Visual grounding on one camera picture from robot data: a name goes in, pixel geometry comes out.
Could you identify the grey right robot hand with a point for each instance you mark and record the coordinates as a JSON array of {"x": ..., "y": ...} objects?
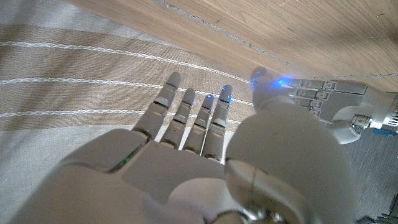
[{"x": 161, "y": 174}]

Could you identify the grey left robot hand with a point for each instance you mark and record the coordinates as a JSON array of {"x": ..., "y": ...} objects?
[{"x": 342, "y": 102}]

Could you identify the beige striped backdrop cloth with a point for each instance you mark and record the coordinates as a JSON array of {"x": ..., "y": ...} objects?
[{"x": 62, "y": 62}]

